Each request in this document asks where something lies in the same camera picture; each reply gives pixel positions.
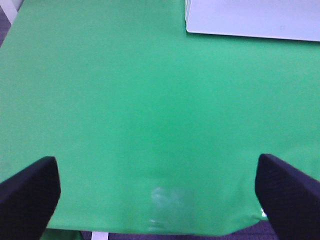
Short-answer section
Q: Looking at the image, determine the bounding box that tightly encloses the white microwave door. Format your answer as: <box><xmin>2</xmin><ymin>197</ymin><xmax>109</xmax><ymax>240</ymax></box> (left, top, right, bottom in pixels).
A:
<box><xmin>184</xmin><ymin>0</ymin><xmax>320</xmax><ymax>42</ymax></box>

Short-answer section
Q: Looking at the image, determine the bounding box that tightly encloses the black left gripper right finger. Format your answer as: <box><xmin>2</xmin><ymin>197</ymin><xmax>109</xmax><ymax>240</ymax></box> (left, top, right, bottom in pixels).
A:
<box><xmin>254</xmin><ymin>153</ymin><xmax>320</xmax><ymax>240</ymax></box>

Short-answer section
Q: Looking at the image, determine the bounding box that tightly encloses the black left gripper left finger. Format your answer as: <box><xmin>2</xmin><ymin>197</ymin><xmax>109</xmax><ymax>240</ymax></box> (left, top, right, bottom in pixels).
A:
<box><xmin>0</xmin><ymin>156</ymin><xmax>61</xmax><ymax>240</ymax></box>

